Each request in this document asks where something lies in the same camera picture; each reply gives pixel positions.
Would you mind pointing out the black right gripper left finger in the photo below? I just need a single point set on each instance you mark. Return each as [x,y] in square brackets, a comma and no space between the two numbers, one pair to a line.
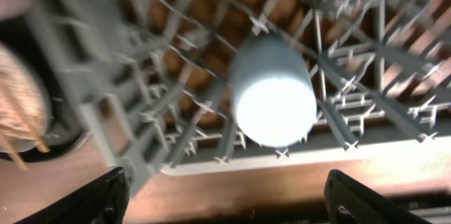
[103,200]

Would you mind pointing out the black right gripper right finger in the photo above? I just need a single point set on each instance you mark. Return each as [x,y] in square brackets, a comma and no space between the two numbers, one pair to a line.
[349,201]

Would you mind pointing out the light blue cup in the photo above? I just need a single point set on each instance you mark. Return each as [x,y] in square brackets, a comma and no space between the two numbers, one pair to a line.
[272,97]

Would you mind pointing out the wooden chopstick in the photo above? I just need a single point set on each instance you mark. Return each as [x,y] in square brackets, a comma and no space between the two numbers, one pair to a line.
[13,153]
[38,143]

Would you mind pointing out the grey dishwasher rack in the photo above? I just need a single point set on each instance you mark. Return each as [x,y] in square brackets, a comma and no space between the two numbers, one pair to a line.
[154,107]

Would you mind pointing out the round black tray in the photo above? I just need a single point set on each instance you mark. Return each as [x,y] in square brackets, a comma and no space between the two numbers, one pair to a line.
[64,133]

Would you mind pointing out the white plate with food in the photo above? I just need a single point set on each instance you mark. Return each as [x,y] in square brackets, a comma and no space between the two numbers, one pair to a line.
[24,100]

